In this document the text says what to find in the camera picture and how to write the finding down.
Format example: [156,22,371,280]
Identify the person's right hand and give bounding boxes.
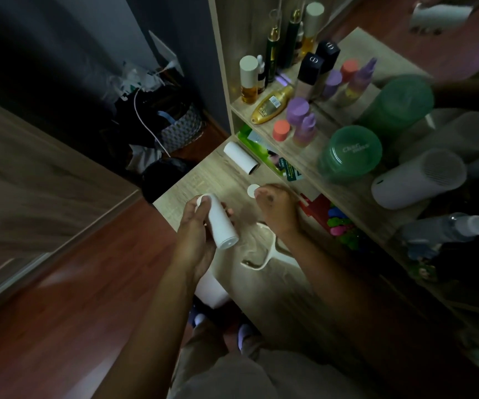
[254,183,303,241]

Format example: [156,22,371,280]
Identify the person's left hand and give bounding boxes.
[172,194,222,284]

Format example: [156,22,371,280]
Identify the person's left forearm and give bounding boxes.
[91,265,209,399]

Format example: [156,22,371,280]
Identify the person's right forearm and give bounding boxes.
[279,230,444,399]

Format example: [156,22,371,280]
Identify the person's left blue clog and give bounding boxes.
[187,301,211,329]

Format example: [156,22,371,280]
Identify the person's right purple sock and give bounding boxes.
[238,324,253,352]

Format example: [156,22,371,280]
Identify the person's beige trousers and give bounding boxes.
[166,318,373,399]

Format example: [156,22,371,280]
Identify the red box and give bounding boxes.
[299,194,332,233]

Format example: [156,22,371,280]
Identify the dark green card packet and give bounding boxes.
[279,155,305,182]

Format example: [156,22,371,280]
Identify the pile of colourful clips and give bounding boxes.
[326,205,367,252]

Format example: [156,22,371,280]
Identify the black trash bin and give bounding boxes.
[141,156,198,205]

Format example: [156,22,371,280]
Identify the jar with coral cap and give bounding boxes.
[272,119,291,142]

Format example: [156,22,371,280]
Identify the purple spray bottle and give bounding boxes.
[292,112,317,148]

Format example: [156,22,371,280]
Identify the green round jar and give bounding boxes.
[317,125,383,183]

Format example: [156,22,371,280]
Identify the white cloth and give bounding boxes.
[125,144,170,176]

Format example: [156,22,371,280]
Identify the jar with purple cap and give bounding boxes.
[285,96,311,127]

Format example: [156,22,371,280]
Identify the gold shampoo bottle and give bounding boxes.
[250,85,295,125]

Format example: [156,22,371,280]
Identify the grey woven basket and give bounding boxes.
[156,104,205,154]

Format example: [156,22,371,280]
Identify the small white dropper bottle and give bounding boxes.
[257,54,267,95]

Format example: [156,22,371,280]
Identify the amber bottle with white cap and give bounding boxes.
[239,55,260,105]

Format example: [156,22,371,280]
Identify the white cylindrical speaker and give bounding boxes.
[371,148,468,211]

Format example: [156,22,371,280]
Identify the foundation bottle with black cap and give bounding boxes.
[294,52,325,103]

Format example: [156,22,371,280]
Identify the dark green dropper bottle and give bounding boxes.
[264,8,281,84]

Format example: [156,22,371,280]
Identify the clear spray bottle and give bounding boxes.
[397,212,479,250]

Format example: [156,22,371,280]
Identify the white plastic bag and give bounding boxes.
[106,62,165,100]

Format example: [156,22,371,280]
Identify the wooden dressing table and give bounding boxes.
[152,0,479,399]

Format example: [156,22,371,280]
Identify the dressing table mirror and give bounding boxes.
[276,0,479,192]

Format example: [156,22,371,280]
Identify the black glossy bag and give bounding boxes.
[426,178,479,295]

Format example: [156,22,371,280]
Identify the black bag with blue strap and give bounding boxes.
[112,85,190,150]

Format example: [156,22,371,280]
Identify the white power cable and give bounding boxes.
[133,58,180,159]

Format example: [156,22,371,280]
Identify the white wall outlet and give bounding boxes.
[147,29,185,78]

